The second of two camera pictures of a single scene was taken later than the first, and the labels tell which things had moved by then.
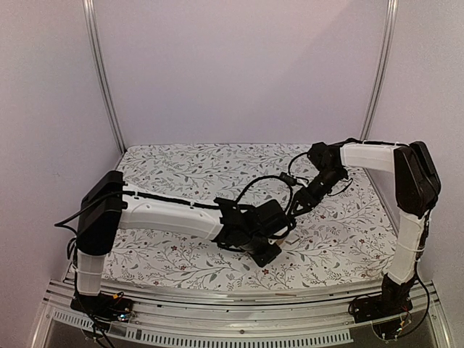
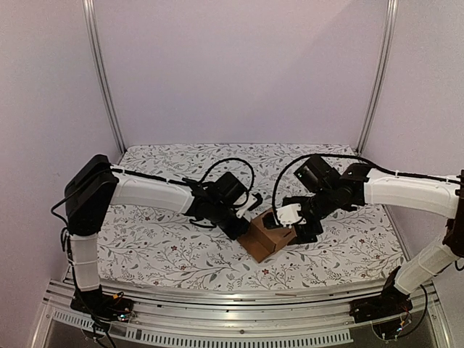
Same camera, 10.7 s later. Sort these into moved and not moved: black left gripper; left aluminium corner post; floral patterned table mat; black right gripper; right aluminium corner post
Moved: black right gripper; black left gripper
Not moved: left aluminium corner post; right aluminium corner post; floral patterned table mat
